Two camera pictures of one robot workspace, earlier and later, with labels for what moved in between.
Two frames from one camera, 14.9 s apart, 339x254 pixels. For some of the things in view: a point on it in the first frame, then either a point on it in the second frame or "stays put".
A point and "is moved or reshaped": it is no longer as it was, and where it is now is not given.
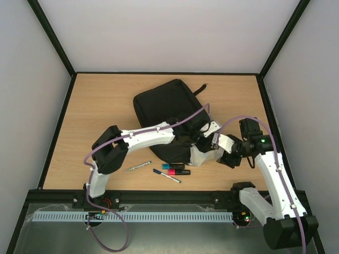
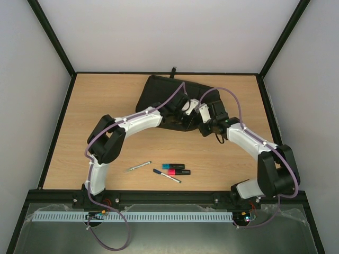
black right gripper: (228, 159) to (217, 114)
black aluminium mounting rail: (170, 197) stays put
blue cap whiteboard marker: (166, 175) stays put
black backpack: (171, 102) is moved or reshaped
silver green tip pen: (149, 162) stays put
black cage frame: (71, 73) stays put
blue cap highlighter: (171, 166) stays put
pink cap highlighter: (178, 172) stays put
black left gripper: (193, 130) to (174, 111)
